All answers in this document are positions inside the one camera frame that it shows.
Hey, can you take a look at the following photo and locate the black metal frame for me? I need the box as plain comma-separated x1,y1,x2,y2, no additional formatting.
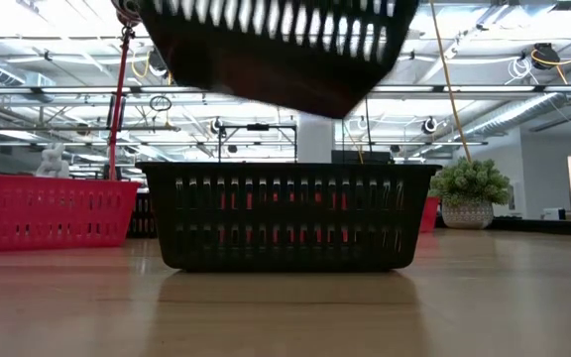
217,123,298,164

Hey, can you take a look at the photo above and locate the grey horizontal bar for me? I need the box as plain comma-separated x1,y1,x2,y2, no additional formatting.
0,123,181,133

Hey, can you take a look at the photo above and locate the white figure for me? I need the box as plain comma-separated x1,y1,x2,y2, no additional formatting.
35,143,71,179

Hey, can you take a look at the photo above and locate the round grey camera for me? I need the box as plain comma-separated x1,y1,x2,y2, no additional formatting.
110,0,143,28

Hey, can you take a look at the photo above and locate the white patterned plant pot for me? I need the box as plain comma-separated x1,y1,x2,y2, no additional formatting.
441,199,495,230

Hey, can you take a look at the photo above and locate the black counter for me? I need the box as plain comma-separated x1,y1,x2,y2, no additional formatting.
487,216,571,238

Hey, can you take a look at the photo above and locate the black monitor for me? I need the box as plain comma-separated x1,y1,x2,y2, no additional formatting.
330,150,395,166

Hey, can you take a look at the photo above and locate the black cable loop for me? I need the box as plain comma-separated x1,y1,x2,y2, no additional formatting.
149,94,173,113

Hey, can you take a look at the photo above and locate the green bushy plant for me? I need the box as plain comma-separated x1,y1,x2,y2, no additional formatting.
428,157,513,207

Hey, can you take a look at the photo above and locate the yellow cord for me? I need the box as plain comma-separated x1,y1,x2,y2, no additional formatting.
428,0,473,164

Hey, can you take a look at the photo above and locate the white column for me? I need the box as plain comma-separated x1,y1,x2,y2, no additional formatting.
297,112,336,165

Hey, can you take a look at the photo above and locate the red stand pole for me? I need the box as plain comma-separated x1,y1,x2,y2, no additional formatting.
108,24,136,180

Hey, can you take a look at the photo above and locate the black slotted plastic basket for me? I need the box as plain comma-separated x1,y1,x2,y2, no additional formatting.
126,190,158,239
135,162,443,273
136,0,421,120

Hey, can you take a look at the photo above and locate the long ceiling light rail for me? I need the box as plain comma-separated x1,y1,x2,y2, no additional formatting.
0,83,571,96

